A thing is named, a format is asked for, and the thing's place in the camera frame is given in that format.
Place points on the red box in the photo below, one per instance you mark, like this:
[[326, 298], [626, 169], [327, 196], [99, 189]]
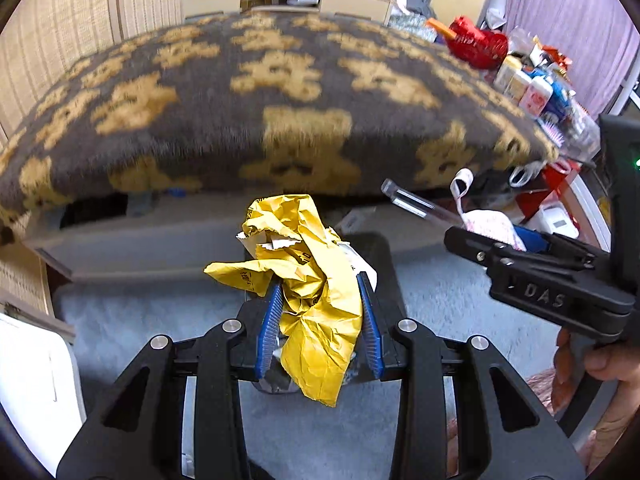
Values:
[[550, 185]]

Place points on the blue bottle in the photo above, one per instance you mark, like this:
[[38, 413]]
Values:
[[560, 97]]

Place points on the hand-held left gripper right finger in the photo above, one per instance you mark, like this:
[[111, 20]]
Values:
[[371, 330]]

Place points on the purple curtain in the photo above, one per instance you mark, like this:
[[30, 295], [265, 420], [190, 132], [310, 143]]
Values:
[[570, 25]]

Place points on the bear print fleece blanket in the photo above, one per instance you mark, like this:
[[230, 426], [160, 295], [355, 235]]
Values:
[[200, 85]]

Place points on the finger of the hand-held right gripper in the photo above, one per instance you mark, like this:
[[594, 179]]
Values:
[[470, 245], [532, 241]]

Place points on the small white appliance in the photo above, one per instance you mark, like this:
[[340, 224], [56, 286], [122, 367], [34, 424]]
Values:
[[555, 221]]

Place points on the yellow paper envelope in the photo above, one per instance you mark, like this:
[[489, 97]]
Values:
[[310, 360]]

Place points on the pink white bottle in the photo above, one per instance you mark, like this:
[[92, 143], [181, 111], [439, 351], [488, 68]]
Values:
[[536, 97]]

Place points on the pink hairbrush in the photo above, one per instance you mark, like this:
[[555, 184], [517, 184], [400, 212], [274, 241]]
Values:
[[554, 130]]

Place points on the person's right forearm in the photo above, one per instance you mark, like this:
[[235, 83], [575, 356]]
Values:
[[612, 435]]

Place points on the wooden television stand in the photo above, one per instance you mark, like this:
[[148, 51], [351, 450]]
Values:
[[215, 2]]

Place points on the white paper wrapper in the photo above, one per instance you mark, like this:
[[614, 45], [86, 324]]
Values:
[[357, 260]]

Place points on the person's right hand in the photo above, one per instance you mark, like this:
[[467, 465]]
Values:
[[617, 365]]

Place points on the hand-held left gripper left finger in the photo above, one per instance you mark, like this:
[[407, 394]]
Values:
[[267, 330]]

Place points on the clear plastic container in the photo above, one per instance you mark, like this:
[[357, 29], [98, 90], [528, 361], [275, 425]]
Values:
[[582, 135]]

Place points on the black square trash bin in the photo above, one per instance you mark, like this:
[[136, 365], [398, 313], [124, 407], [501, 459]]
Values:
[[386, 280]]

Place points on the orange tube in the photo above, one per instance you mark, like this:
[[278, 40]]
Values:
[[442, 29]]

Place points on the clear plastic tube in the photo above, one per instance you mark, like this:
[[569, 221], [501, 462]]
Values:
[[420, 202]]

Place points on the small blue object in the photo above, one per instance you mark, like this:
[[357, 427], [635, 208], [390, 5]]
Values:
[[177, 192]]

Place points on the pale fluffy rug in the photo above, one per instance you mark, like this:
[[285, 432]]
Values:
[[150, 310]]

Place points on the pink white plastic bag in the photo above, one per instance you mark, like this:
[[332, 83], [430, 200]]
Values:
[[487, 225]]

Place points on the white plastic box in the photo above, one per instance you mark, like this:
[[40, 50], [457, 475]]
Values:
[[30, 385]]

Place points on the red openwork basket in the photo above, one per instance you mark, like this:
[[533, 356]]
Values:
[[477, 42]]

